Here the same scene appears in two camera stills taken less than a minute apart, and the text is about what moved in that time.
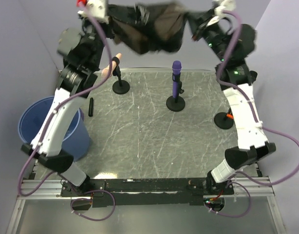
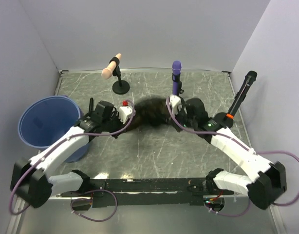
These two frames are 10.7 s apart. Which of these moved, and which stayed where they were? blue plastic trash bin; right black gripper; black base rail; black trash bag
Moved: black trash bag; right black gripper
Stayed: blue plastic trash bin; black base rail
